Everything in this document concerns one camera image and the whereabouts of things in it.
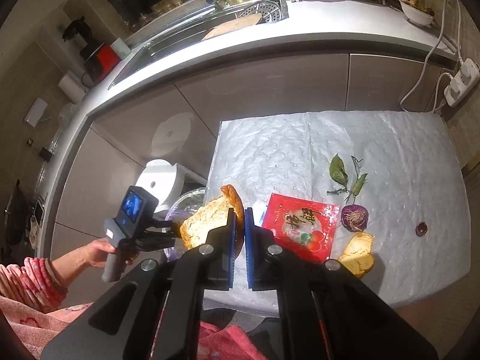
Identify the bread slice with orange crust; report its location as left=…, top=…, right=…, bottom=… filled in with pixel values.
left=180, top=184, right=244, bottom=257

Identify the red snack wrapper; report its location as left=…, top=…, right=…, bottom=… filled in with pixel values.
left=262, top=193, right=340, bottom=263

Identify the purple onion piece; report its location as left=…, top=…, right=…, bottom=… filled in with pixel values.
left=341, top=204, right=368, bottom=233

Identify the small green leaf sprig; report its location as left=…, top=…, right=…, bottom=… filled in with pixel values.
left=327, top=156, right=368, bottom=203

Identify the brown chestnut shell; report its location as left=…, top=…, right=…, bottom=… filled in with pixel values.
left=415, top=222, right=428, bottom=237

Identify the dark green leaf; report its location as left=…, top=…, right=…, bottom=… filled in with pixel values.
left=329, top=154, right=348, bottom=188

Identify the red black kitchen appliance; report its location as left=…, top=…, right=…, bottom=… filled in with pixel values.
left=85, top=43, right=120, bottom=85

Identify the person's left hand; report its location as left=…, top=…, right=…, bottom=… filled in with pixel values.
left=80, top=238, right=117, bottom=268

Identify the white round stool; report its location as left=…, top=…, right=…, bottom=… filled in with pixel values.
left=135, top=159, right=185, bottom=213

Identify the white absorbent table mat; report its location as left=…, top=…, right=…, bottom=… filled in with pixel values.
left=205, top=111, right=471, bottom=306

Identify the paper towel roll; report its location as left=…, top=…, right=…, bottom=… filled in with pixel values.
left=58, top=71, right=89, bottom=104

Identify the white mug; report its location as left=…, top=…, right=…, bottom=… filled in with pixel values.
left=110, top=37, right=131, bottom=60

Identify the stainless steel sink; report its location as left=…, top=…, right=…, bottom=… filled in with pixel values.
left=111, top=0, right=288, bottom=86

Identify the steel steamer basket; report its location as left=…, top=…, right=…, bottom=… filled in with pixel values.
left=236, top=1, right=283, bottom=23

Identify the white power strip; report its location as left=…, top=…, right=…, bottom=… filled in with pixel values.
left=443, top=58, right=479, bottom=108

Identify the white bowl with food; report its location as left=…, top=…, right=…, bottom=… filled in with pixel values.
left=400, top=0, right=434, bottom=27

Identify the white power cable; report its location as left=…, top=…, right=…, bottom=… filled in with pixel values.
left=399, top=0, right=464, bottom=113

